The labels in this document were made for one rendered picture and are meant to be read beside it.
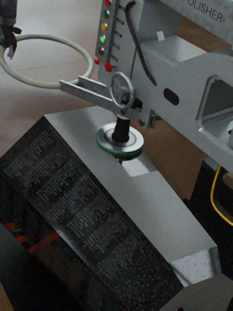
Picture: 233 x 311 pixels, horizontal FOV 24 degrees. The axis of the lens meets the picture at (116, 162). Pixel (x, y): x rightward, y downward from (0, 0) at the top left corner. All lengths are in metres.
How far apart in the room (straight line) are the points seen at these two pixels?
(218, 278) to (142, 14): 1.00
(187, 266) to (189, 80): 0.66
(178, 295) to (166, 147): 2.07
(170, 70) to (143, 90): 0.18
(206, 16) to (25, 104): 2.58
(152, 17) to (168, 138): 2.08
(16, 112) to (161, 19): 2.17
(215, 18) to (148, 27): 0.38
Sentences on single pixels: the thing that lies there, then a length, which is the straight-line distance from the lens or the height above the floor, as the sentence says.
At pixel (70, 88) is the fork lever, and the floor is 0.93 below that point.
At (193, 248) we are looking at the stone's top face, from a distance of 2.06.
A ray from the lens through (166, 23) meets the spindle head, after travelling 2.13.
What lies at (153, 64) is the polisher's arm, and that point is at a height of 1.35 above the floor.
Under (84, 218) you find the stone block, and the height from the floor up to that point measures 0.72.
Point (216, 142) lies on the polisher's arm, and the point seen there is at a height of 1.23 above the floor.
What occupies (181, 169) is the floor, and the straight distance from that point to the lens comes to 3.78.
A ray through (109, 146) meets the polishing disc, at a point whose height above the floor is 0.85.
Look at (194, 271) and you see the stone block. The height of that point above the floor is 0.79.
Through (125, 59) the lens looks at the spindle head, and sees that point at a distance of 2.13.
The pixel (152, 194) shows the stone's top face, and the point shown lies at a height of 0.82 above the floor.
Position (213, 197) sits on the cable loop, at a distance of 2.09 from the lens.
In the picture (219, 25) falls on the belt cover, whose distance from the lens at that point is 1.75.
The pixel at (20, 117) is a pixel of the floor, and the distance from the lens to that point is 4.02.
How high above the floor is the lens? 2.25
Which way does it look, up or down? 37 degrees down
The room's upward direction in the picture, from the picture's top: 11 degrees clockwise
